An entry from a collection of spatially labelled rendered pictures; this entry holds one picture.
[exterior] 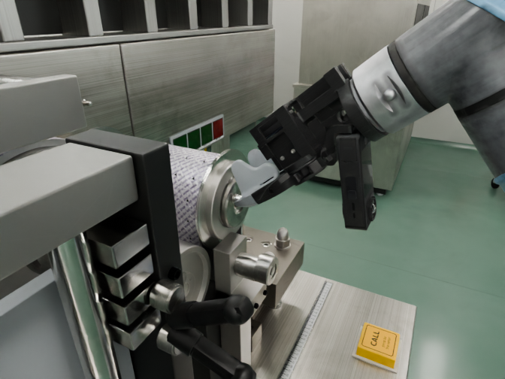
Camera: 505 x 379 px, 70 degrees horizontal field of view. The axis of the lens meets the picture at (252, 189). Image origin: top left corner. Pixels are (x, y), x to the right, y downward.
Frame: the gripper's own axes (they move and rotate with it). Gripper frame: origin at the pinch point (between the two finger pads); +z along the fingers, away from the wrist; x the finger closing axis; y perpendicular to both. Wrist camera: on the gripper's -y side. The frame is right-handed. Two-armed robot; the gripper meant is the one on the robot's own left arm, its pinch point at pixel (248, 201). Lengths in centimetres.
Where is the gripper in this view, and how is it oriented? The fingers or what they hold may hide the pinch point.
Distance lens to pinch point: 48.6
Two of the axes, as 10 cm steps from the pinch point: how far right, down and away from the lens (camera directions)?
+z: -6.8, 4.2, 6.0
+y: -5.8, -8.1, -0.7
